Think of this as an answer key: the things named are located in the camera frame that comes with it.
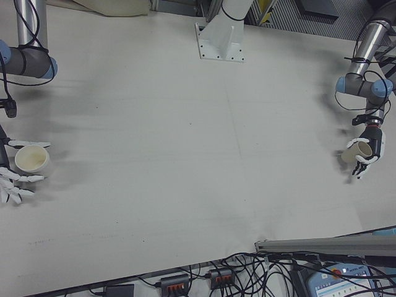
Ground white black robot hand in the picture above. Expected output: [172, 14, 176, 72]
[0, 123, 52, 205]
[346, 125, 388, 181]

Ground plain white paper cup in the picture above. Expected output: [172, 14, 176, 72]
[340, 140, 373, 164]

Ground paper cup with stained inside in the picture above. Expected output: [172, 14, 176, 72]
[14, 145, 51, 173]

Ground blue sheet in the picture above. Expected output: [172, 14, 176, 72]
[372, 227, 396, 238]

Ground grey aluminium extrusion bar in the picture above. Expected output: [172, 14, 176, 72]
[254, 228, 396, 258]

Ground grey blue teach pendant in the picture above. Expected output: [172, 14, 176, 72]
[292, 262, 396, 297]

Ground black flat box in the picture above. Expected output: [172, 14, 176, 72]
[296, 0, 338, 21]

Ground black power adapter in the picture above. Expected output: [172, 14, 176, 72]
[104, 284, 136, 297]

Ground grey power strip red switches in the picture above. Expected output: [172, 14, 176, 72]
[160, 273, 191, 294]

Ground black orange usb hub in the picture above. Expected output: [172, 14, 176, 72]
[209, 268, 236, 291]

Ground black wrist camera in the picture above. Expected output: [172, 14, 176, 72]
[351, 113, 372, 126]
[0, 98, 18, 119]

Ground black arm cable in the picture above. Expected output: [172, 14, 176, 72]
[335, 20, 394, 122]
[0, 0, 52, 103]

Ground yellow black striped post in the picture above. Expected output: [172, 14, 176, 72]
[258, 0, 278, 26]

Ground black hub cable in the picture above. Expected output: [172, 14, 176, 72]
[137, 274, 162, 288]
[187, 265, 212, 281]

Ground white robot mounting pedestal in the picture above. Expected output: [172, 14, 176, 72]
[194, 0, 254, 64]

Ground black looping cable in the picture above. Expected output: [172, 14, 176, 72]
[216, 252, 299, 297]

